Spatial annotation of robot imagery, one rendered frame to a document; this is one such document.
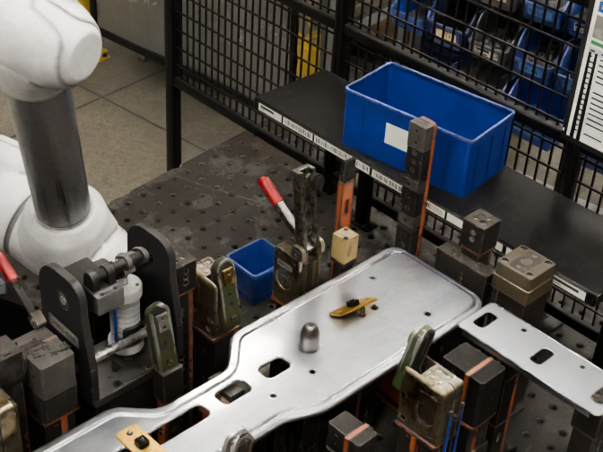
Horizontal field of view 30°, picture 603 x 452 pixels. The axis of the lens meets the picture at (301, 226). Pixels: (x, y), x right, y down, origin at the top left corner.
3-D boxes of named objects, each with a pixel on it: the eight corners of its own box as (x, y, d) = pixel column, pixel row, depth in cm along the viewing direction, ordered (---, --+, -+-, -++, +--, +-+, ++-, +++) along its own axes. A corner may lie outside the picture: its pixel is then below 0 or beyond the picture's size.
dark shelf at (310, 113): (592, 309, 197) (596, 296, 195) (252, 108, 248) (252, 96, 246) (660, 261, 210) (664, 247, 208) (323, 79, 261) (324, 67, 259)
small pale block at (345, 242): (331, 393, 219) (345, 241, 198) (318, 383, 221) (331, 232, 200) (344, 385, 221) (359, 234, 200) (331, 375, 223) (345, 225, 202)
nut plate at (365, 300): (341, 316, 188) (339, 309, 188) (327, 315, 192) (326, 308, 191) (379, 299, 193) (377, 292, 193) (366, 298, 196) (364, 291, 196)
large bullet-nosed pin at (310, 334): (308, 362, 184) (310, 332, 180) (294, 352, 186) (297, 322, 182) (321, 354, 186) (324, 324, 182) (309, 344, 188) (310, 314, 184)
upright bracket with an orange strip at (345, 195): (326, 376, 223) (345, 163, 194) (320, 372, 224) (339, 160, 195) (336, 369, 225) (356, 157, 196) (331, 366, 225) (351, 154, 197)
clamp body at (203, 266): (210, 456, 204) (212, 296, 183) (170, 421, 211) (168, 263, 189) (248, 431, 210) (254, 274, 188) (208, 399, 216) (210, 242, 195)
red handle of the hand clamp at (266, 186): (304, 253, 194) (255, 178, 197) (299, 258, 196) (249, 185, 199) (321, 244, 197) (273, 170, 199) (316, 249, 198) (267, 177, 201)
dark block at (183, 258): (175, 453, 204) (172, 269, 180) (152, 431, 208) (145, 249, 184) (196, 439, 207) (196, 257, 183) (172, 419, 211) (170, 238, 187)
